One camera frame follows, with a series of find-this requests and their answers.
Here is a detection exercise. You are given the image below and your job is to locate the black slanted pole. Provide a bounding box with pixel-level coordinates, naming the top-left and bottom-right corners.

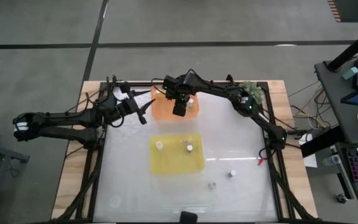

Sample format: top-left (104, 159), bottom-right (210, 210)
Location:
top-left (326, 22), bottom-right (358, 72)

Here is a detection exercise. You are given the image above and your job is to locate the yellow plastic bin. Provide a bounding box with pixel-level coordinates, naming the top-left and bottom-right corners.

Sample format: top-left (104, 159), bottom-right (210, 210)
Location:
top-left (149, 133), bottom-right (205, 175)

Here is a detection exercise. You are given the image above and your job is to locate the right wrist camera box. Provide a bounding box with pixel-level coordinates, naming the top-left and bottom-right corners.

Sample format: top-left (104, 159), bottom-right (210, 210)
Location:
top-left (172, 100), bottom-right (188, 118)

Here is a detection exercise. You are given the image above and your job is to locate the white power adapter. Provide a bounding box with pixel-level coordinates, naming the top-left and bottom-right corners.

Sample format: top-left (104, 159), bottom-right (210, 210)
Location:
top-left (299, 133), bottom-right (313, 146)

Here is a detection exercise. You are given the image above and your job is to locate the black table-level camera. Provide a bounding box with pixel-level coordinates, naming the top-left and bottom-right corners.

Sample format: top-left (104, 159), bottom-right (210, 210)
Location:
top-left (179, 210), bottom-right (198, 223)

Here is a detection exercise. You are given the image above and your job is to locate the orange plastic bin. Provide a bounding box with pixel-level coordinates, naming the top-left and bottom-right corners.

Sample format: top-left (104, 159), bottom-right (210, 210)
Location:
top-left (150, 83), bottom-right (200, 121)

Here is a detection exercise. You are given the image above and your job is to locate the green potted plant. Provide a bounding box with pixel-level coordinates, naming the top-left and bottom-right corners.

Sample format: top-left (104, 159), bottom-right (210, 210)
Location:
top-left (239, 80), bottom-right (264, 105)

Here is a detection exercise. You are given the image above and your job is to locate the clear plastic water bottle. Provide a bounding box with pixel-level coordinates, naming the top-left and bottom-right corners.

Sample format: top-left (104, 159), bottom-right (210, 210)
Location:
top-left (323, 154), bottom-right (342, 167)

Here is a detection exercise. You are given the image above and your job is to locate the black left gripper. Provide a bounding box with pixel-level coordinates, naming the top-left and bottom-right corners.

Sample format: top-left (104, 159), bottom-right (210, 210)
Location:
top-left (116, 89), bottom-right (157, 125)

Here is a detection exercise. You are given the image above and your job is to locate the dark orange-edged floor mat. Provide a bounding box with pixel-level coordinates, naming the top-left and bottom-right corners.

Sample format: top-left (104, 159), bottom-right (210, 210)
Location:
top-left (327, 0), bottom-right (358, 23)

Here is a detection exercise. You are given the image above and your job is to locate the white paper sheet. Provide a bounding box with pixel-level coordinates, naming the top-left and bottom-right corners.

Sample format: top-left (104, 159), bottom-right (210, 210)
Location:
top-left (303, 142), bottom-right (318, 169)

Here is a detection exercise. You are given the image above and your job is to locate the dark grey side desk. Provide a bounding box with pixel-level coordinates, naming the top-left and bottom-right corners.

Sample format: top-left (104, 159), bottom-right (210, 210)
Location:
top-left (314, 57), bottom-right (358, 222)

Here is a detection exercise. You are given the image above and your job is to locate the small teal box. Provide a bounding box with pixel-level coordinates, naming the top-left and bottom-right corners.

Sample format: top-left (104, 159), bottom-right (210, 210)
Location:
top-left (341, 66), bottom-right (358, 80)

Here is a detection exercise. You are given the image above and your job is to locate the black table frame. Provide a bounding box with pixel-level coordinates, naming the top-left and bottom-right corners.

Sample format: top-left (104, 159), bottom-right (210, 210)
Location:
top-left (53, 74), bottom-right (316, 224)

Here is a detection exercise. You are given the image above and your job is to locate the wooden table base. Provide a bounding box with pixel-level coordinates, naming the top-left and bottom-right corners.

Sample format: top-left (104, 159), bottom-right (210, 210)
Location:
top-left (50, 80), bottom-right (319, 220)

